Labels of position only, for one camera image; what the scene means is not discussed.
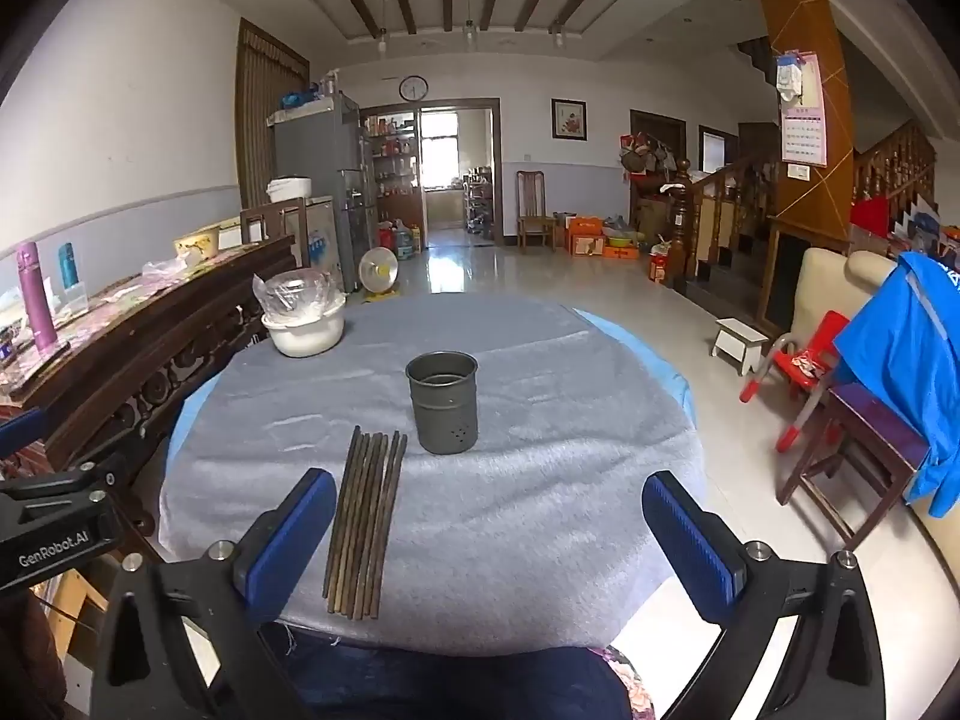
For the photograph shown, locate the dark carved wooden sideboard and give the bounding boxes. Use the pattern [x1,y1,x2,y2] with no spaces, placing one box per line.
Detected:
[0,234,297,541]

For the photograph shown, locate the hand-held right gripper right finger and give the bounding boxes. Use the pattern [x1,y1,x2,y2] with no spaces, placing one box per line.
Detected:
[641,470,901,720]

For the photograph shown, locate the purple thermos bottle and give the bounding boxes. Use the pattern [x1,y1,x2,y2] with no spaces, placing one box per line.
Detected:
[16,242,57,353]

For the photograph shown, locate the white plastic basin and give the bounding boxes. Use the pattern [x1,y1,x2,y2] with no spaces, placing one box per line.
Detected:
[261,296,347,359]

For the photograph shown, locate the dark wooden stool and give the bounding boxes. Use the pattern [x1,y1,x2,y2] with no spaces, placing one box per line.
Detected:
[776,382,931,548]

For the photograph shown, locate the floral patterned cloth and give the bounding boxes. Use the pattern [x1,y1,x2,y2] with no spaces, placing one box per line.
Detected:
[592,645,657,720]

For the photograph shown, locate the small white stool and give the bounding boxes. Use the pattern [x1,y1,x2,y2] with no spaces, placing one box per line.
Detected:
[710,318,770,376]

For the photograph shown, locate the orange cardboard boxes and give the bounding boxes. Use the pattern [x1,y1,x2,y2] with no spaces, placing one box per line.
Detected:
[568,216,608,256]

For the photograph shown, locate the cream sofa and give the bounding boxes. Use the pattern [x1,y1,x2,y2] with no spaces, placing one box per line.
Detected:
[791,246,960,578]

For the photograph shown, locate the bunch of hanging bags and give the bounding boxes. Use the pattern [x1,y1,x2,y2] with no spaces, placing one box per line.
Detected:
[619,131,680,181]

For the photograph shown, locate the pink wall calendar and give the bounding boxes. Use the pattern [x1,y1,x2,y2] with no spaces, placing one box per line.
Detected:
[776,51,827,167]

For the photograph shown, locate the orange wooden column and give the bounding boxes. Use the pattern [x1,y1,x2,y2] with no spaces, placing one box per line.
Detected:
[748,0,856,241]

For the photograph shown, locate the bunch of dark chopsticks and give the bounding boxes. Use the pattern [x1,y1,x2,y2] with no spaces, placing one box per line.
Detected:
[322,426,408,620]

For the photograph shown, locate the brown striped curtain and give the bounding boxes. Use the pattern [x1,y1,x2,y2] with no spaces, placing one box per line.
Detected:
[235,17,311,211]

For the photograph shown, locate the blue tablecloth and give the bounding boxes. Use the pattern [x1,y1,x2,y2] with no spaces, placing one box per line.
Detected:
[165,306,702,481]

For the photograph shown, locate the grey metal utensil cup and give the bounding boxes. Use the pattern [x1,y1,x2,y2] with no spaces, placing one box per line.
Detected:
[406,350,479,456]

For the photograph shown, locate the dark wooden dining chair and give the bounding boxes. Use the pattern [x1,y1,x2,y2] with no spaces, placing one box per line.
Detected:
[240,197,310,248]

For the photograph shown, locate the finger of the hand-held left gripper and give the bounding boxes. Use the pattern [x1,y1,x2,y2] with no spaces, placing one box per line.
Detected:
[0,406,47,460]

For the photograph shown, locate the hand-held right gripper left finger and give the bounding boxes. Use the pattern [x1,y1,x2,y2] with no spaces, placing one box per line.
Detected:
[90,467,338,720]

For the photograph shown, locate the clear plastic bag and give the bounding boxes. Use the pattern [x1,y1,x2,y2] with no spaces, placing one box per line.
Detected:
[252,268,335,320]

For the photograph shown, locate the small white electric fan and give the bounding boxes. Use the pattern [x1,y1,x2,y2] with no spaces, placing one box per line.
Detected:
[358,246,400,297]

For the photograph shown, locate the wooden stair railing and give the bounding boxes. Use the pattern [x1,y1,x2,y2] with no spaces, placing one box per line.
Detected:
[671,120,938,293]

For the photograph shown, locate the shelf with bottles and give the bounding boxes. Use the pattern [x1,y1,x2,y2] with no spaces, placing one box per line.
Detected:
[362,112,421,241]

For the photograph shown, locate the framed flower picture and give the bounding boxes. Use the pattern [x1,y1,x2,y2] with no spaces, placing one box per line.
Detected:
[551,98,587,140]

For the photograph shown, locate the white chest freezer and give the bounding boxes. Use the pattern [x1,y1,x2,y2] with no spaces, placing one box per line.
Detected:
[304,195,336,271]

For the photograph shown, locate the blue jacket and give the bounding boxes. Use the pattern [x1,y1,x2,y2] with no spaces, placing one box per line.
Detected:
[834,251,960,518]

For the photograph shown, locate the brown wooden chair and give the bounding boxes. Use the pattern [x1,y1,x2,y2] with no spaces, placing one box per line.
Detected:
[515,170,557,252]

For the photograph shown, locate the grey refrigerator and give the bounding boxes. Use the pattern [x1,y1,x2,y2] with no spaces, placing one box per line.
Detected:
[272,94,380,293]

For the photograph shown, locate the red plastic chair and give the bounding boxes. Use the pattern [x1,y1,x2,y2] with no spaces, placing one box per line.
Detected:
[740,310,852,452]

